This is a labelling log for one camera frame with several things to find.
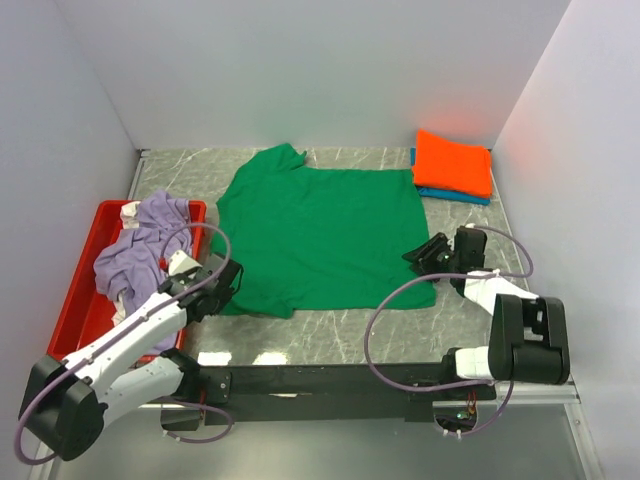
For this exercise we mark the folded teal t-shirt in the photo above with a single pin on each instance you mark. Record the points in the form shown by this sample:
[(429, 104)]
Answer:
[(446, 194)]

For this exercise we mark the red plastic tray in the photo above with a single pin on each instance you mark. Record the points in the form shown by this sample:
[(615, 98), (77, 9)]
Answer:
[(86, 314)]

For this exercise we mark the black base beam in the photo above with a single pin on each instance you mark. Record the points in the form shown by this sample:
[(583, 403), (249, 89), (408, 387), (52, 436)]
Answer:
[(257, 393)]

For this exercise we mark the green t-shirt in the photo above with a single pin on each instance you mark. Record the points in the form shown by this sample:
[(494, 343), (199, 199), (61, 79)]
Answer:
[(317, 239)]

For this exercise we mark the white pink garment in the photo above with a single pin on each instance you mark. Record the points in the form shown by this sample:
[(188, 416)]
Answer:
[(128, 215)]

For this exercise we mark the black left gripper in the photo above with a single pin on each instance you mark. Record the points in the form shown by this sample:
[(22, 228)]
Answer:
[(225, 297)]

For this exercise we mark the lavender t-shirt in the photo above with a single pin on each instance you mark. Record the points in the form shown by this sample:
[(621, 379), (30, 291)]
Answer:
[(127, 272)]

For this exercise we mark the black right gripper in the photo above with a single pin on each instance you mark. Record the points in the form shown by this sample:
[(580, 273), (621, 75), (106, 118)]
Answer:
[(425, 254)]

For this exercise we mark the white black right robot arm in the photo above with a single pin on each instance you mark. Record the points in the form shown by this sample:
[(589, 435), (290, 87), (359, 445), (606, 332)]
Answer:
[(528, 339)]

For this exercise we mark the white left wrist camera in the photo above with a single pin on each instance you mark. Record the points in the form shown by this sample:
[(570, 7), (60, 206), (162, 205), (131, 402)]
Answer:
[(178, 263)]

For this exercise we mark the folded orange t-shirt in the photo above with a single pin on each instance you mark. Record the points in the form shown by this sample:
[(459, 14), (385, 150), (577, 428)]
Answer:
[(447, 165)]

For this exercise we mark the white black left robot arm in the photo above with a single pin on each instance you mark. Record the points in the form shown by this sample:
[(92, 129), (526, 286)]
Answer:
[(69, 402)]

